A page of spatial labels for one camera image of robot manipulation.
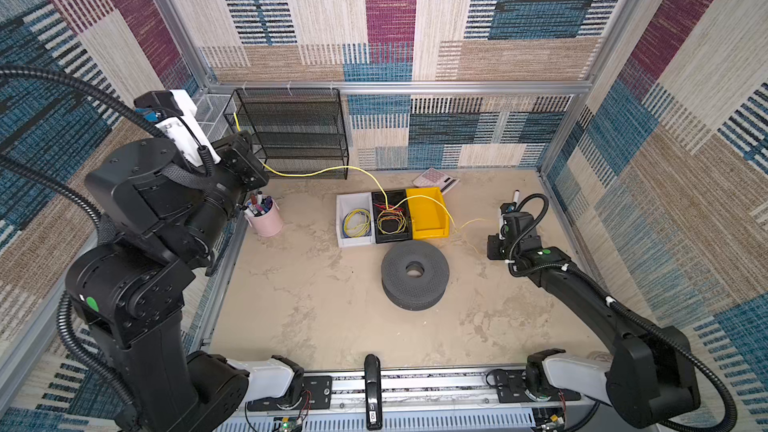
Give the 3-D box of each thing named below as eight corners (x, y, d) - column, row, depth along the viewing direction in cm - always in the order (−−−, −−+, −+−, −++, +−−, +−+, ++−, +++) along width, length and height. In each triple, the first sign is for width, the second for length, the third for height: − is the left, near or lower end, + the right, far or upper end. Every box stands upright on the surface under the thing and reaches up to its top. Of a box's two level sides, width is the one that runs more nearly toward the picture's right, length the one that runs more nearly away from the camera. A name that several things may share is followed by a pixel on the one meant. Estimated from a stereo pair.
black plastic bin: (375, 243, 100) (374, 234, 96) (372, 201, 111) (371, 191, 107) (412, 240, 100) (412, 231, 96) (405, 198, 112) (405, 189, 108)
